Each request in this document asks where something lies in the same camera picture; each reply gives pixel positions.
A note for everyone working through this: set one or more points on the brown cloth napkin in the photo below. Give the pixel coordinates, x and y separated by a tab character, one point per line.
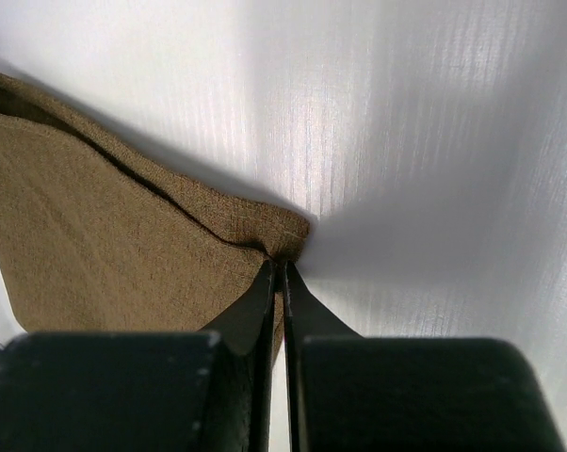
95	236

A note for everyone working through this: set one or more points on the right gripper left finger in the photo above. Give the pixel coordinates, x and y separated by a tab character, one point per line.
238	398

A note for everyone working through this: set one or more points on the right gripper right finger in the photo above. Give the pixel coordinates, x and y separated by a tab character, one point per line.
303	316

